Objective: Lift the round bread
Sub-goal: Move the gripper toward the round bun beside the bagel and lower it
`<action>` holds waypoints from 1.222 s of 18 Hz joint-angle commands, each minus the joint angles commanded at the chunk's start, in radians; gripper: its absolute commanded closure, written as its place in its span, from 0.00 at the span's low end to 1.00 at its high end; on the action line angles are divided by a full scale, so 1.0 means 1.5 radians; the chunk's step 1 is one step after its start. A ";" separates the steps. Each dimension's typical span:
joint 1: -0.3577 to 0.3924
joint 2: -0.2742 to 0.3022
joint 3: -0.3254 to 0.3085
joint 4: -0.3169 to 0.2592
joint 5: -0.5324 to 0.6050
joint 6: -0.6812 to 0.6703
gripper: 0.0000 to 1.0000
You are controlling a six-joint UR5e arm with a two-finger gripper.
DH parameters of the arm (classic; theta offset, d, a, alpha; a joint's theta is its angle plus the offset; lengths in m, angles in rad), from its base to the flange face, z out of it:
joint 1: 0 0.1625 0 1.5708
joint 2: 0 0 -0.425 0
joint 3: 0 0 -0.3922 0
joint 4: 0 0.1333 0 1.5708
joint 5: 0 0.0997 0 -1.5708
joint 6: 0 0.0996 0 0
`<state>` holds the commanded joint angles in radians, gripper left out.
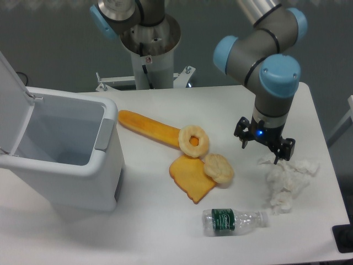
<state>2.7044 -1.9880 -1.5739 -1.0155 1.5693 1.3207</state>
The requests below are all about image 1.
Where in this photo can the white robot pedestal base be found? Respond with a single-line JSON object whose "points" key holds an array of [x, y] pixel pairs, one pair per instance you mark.
{"points": [[151, 50]]}

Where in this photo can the crumpled white tissue paper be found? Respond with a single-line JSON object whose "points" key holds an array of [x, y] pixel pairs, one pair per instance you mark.
{"points": [[287, 180]]}

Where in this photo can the pale round bread roll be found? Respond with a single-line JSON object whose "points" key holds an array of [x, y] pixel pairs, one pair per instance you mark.
{"points": [[218, 168]]}

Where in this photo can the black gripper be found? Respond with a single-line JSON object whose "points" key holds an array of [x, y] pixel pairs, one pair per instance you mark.
{"points": [[246, 131]]}

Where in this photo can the white frame at right edge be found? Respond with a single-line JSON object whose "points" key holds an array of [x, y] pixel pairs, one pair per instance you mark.
{"points": [[342, 126]]}

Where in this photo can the clear plastic bottle green label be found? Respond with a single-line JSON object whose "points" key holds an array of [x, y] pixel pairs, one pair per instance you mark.
{"points": [[231, 222]]}

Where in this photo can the white trash bin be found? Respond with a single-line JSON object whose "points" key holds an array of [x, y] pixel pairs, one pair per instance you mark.
{"points": [[66, 148]]}

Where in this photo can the long orange baguette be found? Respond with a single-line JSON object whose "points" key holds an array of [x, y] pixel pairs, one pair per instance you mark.
{"points": [[149, 128]]}

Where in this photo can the orange toast slice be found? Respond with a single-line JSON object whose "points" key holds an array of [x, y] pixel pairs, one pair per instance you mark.
{"points": [[188, 174]]}

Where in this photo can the black device at table edge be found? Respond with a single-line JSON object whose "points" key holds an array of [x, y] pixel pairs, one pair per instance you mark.
{"points": [[343, 237]]}

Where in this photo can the pale ring donut bread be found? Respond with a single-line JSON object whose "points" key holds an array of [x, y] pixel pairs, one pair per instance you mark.
{"points": [[186, 133]]}

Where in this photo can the white open bin lid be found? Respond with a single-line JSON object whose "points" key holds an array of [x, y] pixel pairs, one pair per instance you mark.
{"points": [[17, 106]]}

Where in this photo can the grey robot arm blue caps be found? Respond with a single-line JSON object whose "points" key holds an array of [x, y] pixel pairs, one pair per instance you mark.
{"points": [[258, 62]]}

